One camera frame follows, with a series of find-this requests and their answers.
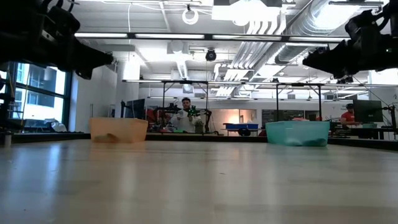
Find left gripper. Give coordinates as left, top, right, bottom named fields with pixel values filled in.
left=34, top=9, right=114, bottom=80

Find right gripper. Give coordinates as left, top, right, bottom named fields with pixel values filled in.
left=303, top=9, right=398, bottom=79

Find large glass window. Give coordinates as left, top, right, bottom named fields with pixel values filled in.
left=0, top=60, right=74, bottom=128

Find person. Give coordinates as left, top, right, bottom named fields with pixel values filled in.
left=340, top=103, right=361, bottom=126
left=169, top=97, right=203, bottom=133

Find black computer monitor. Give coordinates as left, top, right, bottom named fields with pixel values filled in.
left=353, top=99, right=384, bottom=123
left=124, top=98, right=146, bottom=121

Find orange translucent plastic bin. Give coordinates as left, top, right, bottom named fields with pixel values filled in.
left=89, top=117, right=149, bottom=144

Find green translucent plastic bin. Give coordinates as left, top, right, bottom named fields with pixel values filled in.
left=265, top=120, right=331, bottom=147

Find black desk stand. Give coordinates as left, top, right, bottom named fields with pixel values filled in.
left=371, top=104, right=398, bottom=141

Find blue storage bins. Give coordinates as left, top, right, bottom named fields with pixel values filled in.
left=223, top=123, right=259, bottom=131

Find black overhead light beam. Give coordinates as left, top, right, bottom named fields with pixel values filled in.
left=74, top=30, right=352, bottom=43

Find silver ventilation duct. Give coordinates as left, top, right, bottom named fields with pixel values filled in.
left=273, top=0, right=389, bottom=66

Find black metal frame stand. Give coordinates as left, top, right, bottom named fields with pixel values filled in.
left=161, top=80, right=210, bottom=133
left=275, top=83, right=323, bottom=122

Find white hanging ring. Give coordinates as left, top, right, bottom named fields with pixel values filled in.
left=182, top=7, right=200, bottom=26

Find black aluminium table frame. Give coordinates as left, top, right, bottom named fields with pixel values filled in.
left=0, top=132, right=398, bottom=152

